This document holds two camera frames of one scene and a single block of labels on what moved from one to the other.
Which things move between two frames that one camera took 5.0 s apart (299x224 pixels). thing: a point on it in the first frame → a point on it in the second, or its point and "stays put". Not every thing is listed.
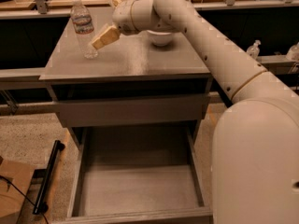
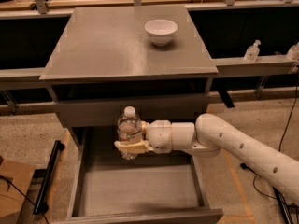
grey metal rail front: x=280 y=64 stays put
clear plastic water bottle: x=84 y=28 → x=130 y=130
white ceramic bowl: x=160 y=38 stays put
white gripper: x=122 y=17 → x=159 y=136
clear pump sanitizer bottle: x=254 y=49 stays put
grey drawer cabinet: x=131 y=82 stays put
